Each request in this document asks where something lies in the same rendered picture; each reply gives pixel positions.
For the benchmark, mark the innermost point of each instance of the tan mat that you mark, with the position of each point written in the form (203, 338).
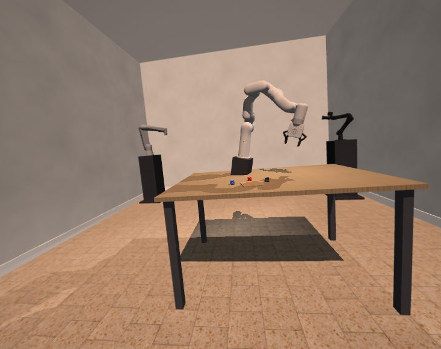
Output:
(252, 183)

